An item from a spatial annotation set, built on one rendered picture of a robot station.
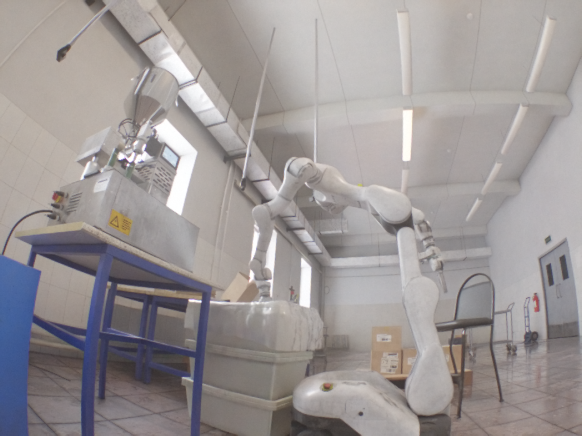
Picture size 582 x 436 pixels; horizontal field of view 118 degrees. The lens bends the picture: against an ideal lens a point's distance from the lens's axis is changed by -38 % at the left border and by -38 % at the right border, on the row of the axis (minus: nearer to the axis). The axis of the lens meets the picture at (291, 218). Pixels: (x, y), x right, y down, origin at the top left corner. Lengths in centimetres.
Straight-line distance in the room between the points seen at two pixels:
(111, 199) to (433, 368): 134
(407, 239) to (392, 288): 977
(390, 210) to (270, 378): 93
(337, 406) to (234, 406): 58
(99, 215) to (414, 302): 121
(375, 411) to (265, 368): 54
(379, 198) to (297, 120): 406
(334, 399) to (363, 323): 990
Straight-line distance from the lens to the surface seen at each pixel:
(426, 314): 117
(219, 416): 154
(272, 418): 136
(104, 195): 106
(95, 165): 139
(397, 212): 129
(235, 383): 144
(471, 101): 547
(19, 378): 109
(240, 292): 268
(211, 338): 153
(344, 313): 1100
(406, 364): 297
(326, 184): 144
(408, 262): 125
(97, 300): 86
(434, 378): 118
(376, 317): 1089
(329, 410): 106
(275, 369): 130
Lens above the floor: 54
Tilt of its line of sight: 24 degrees up
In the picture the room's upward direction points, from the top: 4 degrees clockwise
